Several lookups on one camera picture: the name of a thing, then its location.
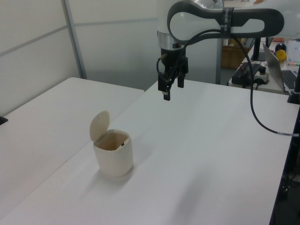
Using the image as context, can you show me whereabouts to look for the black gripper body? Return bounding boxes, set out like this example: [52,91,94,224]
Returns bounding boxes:
[160,45,189,78]

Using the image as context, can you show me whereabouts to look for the small white lidded bin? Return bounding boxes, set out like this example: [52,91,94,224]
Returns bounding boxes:
[90,110,134,178]

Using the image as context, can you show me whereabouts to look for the cardboard box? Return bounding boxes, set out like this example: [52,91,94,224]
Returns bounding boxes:
[221,38,252,70]

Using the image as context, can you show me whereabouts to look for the black electronics box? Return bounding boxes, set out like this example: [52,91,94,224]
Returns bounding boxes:
[231,62,266,89]

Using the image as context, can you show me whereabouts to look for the grey emergency stop button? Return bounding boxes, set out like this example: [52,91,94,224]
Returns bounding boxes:
[254,66,270,85]

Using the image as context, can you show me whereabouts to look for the black monitor stand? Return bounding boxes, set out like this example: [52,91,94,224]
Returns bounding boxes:
[250,37,267,61]

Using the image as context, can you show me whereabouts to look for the silver laptop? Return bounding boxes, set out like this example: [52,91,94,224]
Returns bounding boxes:
[262,42,299,93]

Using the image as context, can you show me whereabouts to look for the yellow ball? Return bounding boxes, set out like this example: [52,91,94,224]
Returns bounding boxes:
[275,49,287,62]

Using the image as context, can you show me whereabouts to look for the black clamped pole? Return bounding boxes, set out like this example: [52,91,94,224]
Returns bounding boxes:
[287,65,300,104]

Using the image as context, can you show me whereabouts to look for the white keyboard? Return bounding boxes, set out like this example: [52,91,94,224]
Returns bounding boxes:
[286,39,300,64]

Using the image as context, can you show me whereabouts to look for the black cable strap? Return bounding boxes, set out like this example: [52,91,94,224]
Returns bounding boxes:
[220,7,235,39]

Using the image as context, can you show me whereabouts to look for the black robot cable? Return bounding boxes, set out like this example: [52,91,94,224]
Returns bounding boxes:
[156,29,300,137]

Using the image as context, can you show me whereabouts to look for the grey partition post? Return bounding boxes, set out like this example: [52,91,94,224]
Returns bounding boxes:
[61,0,88,80]

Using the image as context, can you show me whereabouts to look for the black table frame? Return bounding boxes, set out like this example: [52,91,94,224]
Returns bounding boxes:
[269,135,300,225]

